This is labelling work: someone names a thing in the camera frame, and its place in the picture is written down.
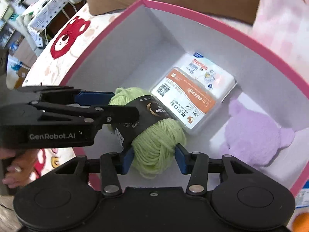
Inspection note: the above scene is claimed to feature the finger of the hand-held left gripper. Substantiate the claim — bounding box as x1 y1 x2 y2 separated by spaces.
18 86 115 106
30 101 140 124

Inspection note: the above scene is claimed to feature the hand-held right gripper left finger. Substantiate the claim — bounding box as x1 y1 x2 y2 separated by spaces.
55 147 134 197

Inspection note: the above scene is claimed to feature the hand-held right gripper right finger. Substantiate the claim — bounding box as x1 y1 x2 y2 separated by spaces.
175 144 254 195

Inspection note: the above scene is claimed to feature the green yarn ball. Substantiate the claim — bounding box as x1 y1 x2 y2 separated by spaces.
109 87 187 179

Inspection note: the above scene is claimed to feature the clear box with orange label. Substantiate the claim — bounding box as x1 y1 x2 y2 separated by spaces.
151 66 221 136

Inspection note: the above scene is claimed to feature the pink cardboard box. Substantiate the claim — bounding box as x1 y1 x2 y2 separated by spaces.
59 0 309 194

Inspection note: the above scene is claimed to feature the purple plush bear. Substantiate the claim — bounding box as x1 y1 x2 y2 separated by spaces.
218 97 296 168

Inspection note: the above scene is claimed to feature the white tissue pack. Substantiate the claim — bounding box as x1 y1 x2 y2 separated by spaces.
180 51 237 102

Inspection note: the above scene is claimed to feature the blue wipes packet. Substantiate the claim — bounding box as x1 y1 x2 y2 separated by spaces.
295 187 309 209

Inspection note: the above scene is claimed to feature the orange makeup sponge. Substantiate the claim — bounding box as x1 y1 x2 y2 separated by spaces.
292 213 309 232

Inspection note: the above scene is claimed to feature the person's left hand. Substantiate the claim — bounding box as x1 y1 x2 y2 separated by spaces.
0 148 39 189

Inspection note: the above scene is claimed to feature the beige fuzzy cloth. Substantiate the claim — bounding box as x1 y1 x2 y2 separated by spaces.
0 193 20 232

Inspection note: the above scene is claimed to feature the table with starred white cloth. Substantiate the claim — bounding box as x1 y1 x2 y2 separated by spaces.
20 0 70 51

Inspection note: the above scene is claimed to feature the pink checked pillow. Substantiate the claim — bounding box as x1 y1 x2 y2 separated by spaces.
252 0 309 66

